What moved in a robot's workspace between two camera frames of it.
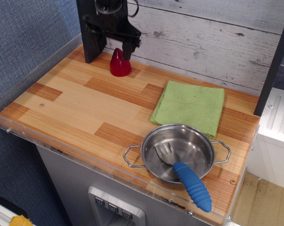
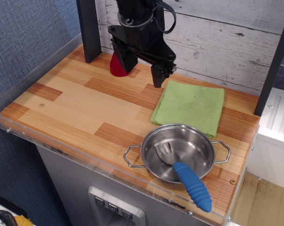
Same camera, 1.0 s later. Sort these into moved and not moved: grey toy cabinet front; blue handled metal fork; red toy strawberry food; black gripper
Moved: black gripper
Not moved: red toy strawberry food; grey toy cabinet front; blue handled metal fork
